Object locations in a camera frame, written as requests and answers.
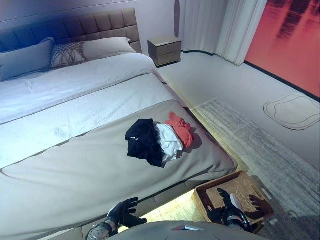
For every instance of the beige padded bed frame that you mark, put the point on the beige padded bed frame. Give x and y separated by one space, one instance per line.
165 198

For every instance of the woven wicker basket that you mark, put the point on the woven wicker basket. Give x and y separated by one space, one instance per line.
235 185

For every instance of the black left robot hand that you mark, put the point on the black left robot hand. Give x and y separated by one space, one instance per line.
122 213

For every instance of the grey streaked rug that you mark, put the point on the grey streaked rug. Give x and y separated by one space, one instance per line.
250 140

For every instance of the brown padded headboard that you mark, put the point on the brown padded headboard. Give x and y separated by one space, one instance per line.
112 25

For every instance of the black baseboard strip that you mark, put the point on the black baseboard strip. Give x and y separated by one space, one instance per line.
282 79

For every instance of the orange garment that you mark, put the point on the orange garment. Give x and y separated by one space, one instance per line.
182 132

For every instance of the white bed duvet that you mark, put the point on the white bed duvet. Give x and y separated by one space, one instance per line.
87 100

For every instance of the bed with grey cover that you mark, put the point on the bed with grey cover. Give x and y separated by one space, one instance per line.
75 180

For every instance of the white pillow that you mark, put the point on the white pillow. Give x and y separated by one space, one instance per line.
107 47

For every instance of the small white outlined mat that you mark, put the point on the small white outlined mat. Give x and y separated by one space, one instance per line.
287 112

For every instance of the brown wooden nightstand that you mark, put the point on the brown wooden nightstand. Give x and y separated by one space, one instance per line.
163 51

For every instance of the patterned beige cushion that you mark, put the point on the patterned beige cushion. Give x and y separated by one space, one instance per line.
66 53

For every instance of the grey robot torso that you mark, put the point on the grey robot torso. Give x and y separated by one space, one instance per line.
187 231

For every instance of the blue-grey pillow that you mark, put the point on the blue-grey pillow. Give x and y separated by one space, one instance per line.
22 60

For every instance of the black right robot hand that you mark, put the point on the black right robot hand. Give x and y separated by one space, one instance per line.
228 210

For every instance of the white curtain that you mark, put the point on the white curtain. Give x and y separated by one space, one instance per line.
212 25

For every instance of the black garment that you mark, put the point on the black garment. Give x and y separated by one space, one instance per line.
142 145

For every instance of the white garment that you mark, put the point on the white garment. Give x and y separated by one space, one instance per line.
168 142

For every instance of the orange wall panel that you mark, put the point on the orange wall panel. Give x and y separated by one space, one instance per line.
287 50

